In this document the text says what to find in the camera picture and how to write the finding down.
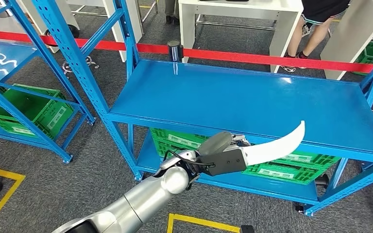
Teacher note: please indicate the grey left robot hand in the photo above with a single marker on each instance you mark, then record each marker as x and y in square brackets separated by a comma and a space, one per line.
[217, 143]

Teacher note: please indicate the white curved plastic part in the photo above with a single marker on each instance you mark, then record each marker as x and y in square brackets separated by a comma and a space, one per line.
[276, 146]

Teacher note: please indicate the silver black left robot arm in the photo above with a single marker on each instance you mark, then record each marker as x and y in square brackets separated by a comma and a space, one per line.
[148, 196]

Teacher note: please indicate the blue metal workbench rack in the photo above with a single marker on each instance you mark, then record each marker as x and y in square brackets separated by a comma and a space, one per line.
[254, 106]

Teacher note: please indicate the blue metal shelf rack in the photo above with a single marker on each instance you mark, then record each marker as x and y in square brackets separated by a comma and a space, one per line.
[0, 58]

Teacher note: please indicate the folded green plastic crate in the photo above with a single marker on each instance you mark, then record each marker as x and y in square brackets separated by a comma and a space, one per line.
[302, 167]
[177, 140]

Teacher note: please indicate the red barrier belt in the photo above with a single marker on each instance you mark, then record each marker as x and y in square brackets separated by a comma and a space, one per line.
[238, 57]

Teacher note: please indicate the black rack caster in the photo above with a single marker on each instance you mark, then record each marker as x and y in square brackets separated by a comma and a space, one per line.
[321, 181]

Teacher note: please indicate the person in dark trousers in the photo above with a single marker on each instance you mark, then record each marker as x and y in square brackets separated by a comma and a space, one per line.
[172, 16]

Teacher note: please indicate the white table with metal legs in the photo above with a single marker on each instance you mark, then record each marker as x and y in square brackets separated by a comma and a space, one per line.
[128, 16]

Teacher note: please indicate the person standing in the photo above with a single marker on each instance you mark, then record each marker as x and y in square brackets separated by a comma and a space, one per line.
[321, 9]

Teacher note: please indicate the pale grey table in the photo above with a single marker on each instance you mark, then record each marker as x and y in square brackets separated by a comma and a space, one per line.
[350, 35]

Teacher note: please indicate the open green plastic crate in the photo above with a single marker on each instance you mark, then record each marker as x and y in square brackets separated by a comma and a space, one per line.
[41, 115]

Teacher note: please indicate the black stool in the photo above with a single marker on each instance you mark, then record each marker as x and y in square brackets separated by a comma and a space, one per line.
[72, 30]

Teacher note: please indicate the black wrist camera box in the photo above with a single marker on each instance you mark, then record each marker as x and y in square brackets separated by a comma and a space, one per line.
[225, 162]

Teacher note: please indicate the black barrier post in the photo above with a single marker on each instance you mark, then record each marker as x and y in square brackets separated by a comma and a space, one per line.
[174, 50]

